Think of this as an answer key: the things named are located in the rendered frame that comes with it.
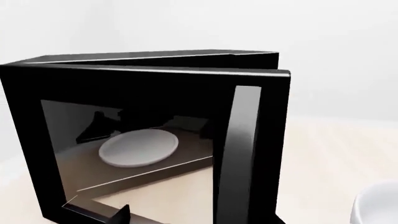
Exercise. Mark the black microwave body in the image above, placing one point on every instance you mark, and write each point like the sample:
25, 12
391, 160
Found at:
161, 59

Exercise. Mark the white bowl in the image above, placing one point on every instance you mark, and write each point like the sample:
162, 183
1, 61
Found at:
377, 205

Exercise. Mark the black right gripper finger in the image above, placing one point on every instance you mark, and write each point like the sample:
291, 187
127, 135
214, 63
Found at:
282, 220

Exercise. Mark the white round turntable plate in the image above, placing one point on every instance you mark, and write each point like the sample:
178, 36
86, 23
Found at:
140, 148

